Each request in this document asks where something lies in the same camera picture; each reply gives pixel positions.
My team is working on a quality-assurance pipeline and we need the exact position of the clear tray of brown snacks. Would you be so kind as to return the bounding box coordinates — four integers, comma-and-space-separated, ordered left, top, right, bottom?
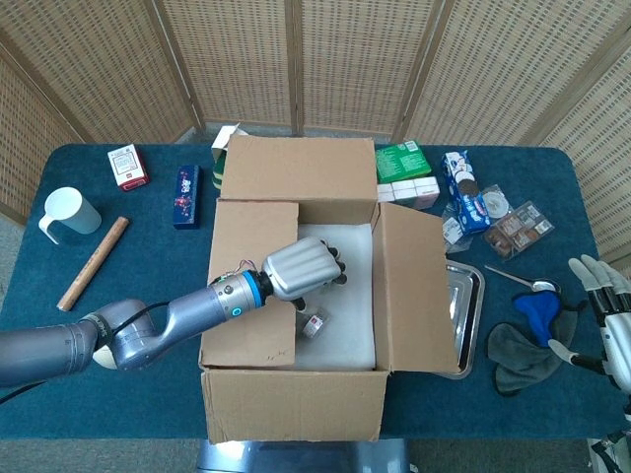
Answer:
481, 200, 555, 260

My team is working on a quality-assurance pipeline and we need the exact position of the grey cloth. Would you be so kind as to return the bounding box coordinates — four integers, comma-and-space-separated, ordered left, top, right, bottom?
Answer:
487, 300, 589, 398

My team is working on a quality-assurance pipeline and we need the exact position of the woven folding screen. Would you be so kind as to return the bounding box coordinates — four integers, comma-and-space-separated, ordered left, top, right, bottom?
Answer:
0, 0, 631, 265

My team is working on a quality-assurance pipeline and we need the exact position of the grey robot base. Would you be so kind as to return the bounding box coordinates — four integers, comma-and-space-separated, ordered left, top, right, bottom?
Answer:
196, 438, 410, 473

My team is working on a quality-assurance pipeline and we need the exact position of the white tissue multipack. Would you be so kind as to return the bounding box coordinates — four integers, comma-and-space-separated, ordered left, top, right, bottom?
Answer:
377, 175, 441, 211

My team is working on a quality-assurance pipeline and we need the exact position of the metal spoon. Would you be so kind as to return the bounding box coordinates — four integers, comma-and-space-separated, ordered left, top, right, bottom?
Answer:
484, 264, 557, 293

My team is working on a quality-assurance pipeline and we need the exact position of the dark blue table cloth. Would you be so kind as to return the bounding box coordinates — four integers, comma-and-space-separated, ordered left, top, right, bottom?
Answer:
0, 142, 631, 440

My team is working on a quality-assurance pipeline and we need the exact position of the long blue patterned box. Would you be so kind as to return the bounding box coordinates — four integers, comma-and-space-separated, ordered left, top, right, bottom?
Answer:
172, 164, 203, 231

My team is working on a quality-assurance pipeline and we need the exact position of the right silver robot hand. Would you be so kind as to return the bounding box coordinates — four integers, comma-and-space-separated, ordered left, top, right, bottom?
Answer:
547, 254, 631, 390

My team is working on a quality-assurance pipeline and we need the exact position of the clear packet with white disc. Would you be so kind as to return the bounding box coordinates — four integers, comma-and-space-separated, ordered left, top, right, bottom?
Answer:
475, 184, 514, 221

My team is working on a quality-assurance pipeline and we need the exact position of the green printed box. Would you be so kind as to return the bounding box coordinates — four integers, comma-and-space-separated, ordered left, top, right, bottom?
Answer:
374, 140, 433, 183

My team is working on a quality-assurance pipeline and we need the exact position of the clear labelled plastic bag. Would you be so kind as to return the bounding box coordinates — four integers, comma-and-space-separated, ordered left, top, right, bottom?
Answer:
440, 201, 477, 254

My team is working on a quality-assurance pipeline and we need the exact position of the wooden rolling pin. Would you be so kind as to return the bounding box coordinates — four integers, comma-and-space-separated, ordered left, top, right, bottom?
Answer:
56, 215, 131, 312

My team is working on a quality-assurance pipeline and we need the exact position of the open white paper carton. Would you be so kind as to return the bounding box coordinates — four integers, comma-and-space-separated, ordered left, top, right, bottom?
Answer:
212, 122, 248, 164

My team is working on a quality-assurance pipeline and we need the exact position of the stainless steel tray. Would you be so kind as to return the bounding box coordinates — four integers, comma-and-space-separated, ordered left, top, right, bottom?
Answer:
441, 262, 486, 379

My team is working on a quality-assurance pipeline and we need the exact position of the large brown cardboard box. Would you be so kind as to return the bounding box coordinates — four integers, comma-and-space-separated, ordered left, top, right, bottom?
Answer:
199, 135, 462, 444

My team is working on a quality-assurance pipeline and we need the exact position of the blue cookie package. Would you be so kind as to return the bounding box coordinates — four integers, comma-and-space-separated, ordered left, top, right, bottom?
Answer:
441, 151, 489, 236

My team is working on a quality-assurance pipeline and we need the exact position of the white plastic mug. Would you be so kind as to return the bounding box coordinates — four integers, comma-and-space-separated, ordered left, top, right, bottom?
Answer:
37, 186, 103, 245

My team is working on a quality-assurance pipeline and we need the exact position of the white foam sheet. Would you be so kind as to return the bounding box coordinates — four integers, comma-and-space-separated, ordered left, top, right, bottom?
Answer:
294, 221, 379, 372

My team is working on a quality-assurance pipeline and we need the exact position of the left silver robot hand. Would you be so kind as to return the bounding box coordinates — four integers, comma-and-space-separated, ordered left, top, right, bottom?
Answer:
259, 236, 349, 314

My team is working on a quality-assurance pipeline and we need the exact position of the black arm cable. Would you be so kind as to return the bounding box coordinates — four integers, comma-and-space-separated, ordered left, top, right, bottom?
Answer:
0, 301, 172, 403

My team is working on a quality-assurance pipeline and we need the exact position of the beige round ball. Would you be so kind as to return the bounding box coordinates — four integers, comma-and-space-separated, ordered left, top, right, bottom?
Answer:
92, 344, 118, 371

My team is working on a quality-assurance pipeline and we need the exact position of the blue brush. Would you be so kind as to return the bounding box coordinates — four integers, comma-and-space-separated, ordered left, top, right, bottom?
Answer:
512, 290, 563, 349

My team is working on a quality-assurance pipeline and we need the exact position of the small red white box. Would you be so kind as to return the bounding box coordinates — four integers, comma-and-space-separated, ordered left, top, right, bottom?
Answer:
106, 143, 150, 192

